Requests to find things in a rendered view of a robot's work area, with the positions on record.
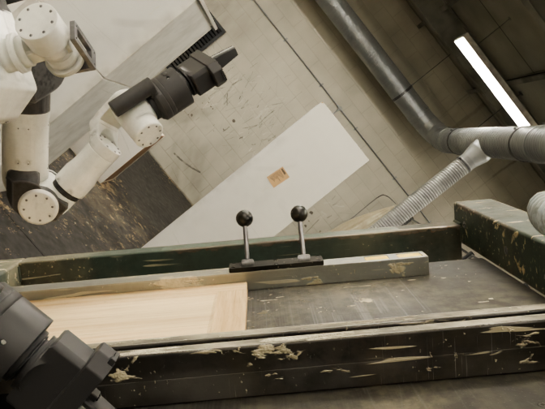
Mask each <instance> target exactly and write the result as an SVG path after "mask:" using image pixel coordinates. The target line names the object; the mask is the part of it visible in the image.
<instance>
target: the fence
mask: <svg viewBox="0 0 545 409"><path fill-rule="evenodd" d="M409 253H419V254H421V256H409V257H398V256H397V255H399V254H409ZM374 256H387V257H388V258H389V259H380V260H365V259H364V257H372V256H356V257H346V258H337V259H327V260H324V265H316V266H306V267H297V268H287V269H269V270H260V271H250V272H241V273H230V272H229V268H224V269H206V270H196V271H187V272H177V273H159V274H149V275H140V276H130V277H121V278H103V279H93V280H83V281H74V282H56V283H46V284H37V285H27V286H12V288H14V289H15V290H16V291H18V292H19V293H20V294H21V295H22V296H23V297H25V298H26V299H27V300H29V301H31V300H41V299H59V298H68V297H78V296H87V295H106V294H115V293H125V292H134V291H152V290H162V289H171V288H181V287H190V286H208V285H218V284H227V283H237V282H247V289H248V290H259V289H268V288H278V287H288V286H305V285H315V284H325V283H334V282H352V281H362V280H372V279H381V278H399V277H409V276H418V275H427V274H429V260H428V256H427V255H426V254H425V253H424V252H403V253H393V254H384V255H374Z"/></svg>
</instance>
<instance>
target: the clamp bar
mask: <svg viewBox="0 0 545 409"><path fill-rule="evenodd" d="M106 344H108V345H109V346H110V347H112V348H113V349H114V350H115V351H117V352H118V353H120V356H119V357H118V358H117V360H116V362H115V365H114V366H113V367H112V369H111V370H110V371H109V373H108V374H107V375H106V377H105V378H104V380H103V381H102V382H101V383H100V384H99V385H98V387H97V389H98V390H100V392H101V396H102V397H103V398H104V399H105V400H107V401H108V402H109V403H110V404H111V405H112V406H113V407H115V408H124V407H141V406H150V405H160V404H169V403H186V402H195V401H204V400H213V399H223V398H241V397H250V396H259V395H268V394H285V393H295V392H304V391H313V390H330V389H340V388H349V387H359V386H368V385H385V384H394V383H403V382H412V381H430V380H439V379H449V378H458V377H475V376H485V375H494V374H503V373H512V372H529V371H538V370H545V304H533V305H524V306H514V307H505V308H487V309H478V310H469V311H459V312H442V313H432V314H422V315H413V316H395V317H386V318H376V319H367V320H357V321H340V322H330V323H321V324H312V325H294V326H285V327H275V328H266V329H248V330H239V331H229V332H220V333H210V334H192V335H183V336H173V337H164V338H146V339H137V340H128V341H118V342H106ZM14 380H15V379H14V378H13V379H12V380H8V381H5V380H3V379H2V380H1V381H0V409H16V408H14V407H13V406H12V405H10V404H9V403H8V402H7V401H6V396H7V395H8V394H9V393H10V392H11V391H12V390H13V388H12V387H11V383H12V382H13V381H14Z"/></svg>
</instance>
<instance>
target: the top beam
mask: <svg viewBox="0 0 545 409"><path fill-rule="evenodd" d="M454 220H457V221H458V222H460V223H461V227H462V238H463V240H462V241H461V242H462V243H463V244H465V245H466V246H467V247H469V248H471V249H472V250H474V251H476V252H477V253H478V254H480V255H481V256H484V257H485V258H487V259H488V260H490V261H491V262H493V263H494V264H496V265H498V266H499V267H501V268H502V269H504V270H506V271H507V272H509V273H511V274H512V275H513V276H515V277H516V278H519V279H520V280H522V281H523V282H525V283H526V284H528V285H529V286H532V287H533V288H534V289H535V290H537V291H539V292H541V293H542V294H544V295H545V279H544V274H545V235H542V234H540V233H539V232H538V231H537V230H536V229H535V228H534V227H533V225H532V224H531V223H530V220H529V217H528V213H527V212H525V211H522V210H520V209H516V208H514V207H512V206H509V205H506V204H503V203H500V202H498V201H495V200H492V199H486V200H468V201H458V202H455V203H454Z"/></svg>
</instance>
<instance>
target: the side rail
mask: <svg viewBox="0 0 545 409"><path fill-rule="evenodd" d="M460 227H461V225H458V224H457V223H455V222H436V223H426V224H417V225H407V226H389V227H379V228H369V229H360V230H341V231H332V232H322V233H312V234H303V235H304V243H305V250H306V254H309V255H310V256H322V258H323V260H327V259H337V258H346V257H356V256H374V255H384V254H393V253H403V252H424V253H425V254H426V255H427V256H428V260H429V262H437V261H447V260H462V251H461V240H460ZM248 243H249V253H250V259H253V260H254V261H258V260H276V259H285V258H295V257H298V255H301V248H300V241H299V235H284V236H275V237H265V238H255V239H248ZM242 260H245V251H244V239H237V240H227V241H218V242H208V243H190V244H180V245H170V246H161V247H151V248H133V249H123V250H113V251H104V252H85V253H76V254H66V255H56V256H39V257H29V258H26V259H25V260H22V261H21V262H19V267H20V271H21V277H22V282H21V285H22V286H27V285H37V284H46V283H56V282H74V281H83V280H93V279H103V278H121V277H130V276H140V275H149V274H159V273H177V272H187V271H196V270H206V269H224V268H229V267H230V263H238V262H242Z"/></svg>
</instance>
